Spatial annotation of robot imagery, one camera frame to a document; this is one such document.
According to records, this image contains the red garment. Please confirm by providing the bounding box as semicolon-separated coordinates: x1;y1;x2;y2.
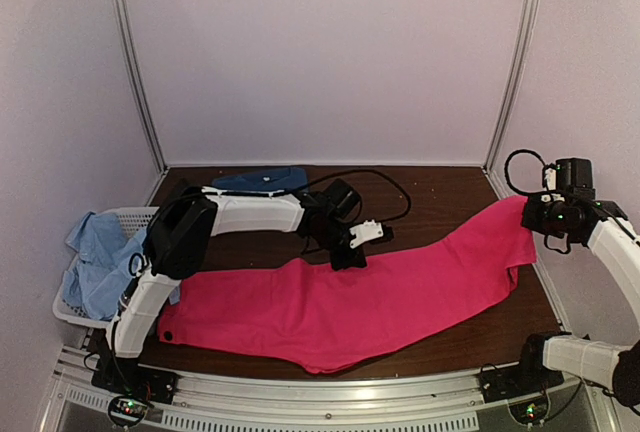
157;196;536;374

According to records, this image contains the dark blue polo shirt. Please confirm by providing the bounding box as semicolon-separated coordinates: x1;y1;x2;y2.
212;167;308;192

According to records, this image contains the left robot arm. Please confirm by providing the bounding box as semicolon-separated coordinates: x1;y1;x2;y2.
98;179;384;396

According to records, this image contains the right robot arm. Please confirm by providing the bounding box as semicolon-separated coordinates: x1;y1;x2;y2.
512;157;639;413

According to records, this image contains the white plastic laundry basket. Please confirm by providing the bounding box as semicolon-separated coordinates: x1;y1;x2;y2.
52;205;161;326

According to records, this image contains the right circuit board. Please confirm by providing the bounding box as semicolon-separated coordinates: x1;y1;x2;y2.
508;396;550;426

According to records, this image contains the circuit board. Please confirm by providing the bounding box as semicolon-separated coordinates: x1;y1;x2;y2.
107;395;151;428
508;396;550;426

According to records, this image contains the light blue garment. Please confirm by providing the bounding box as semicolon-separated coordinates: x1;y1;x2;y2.
62;210;184;323

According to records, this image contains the left circuit board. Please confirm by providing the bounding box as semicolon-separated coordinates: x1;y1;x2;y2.
107;395;151;428

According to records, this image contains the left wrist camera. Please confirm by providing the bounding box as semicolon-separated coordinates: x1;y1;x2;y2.
349;220;394;249

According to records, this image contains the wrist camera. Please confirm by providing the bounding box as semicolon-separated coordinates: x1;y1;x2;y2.
541;163;559;202
349;220;394;249

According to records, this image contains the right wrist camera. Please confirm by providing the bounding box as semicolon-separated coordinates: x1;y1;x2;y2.
541;163;559;202

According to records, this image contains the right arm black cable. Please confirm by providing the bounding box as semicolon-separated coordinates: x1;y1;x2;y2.
503;149;551;198

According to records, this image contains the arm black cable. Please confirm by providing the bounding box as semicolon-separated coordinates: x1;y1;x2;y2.
503;149;551;198
269;169;414;233

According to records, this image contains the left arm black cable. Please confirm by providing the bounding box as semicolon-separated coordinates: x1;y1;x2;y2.
269;169;414;233

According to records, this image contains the aluminium front rail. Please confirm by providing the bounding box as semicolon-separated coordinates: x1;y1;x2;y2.
47;336;616;432

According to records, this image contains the right aluminium frame post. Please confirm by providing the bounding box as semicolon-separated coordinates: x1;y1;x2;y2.
483;0;540;174

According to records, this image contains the aluminium frame post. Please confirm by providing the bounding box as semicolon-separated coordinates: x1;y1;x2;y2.
112;0;168;174
483;0;540;174

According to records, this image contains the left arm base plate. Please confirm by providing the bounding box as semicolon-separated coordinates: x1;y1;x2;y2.
91;363;178;405

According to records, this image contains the left aluminium frame post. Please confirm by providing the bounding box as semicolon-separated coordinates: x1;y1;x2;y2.
112;0;168;174

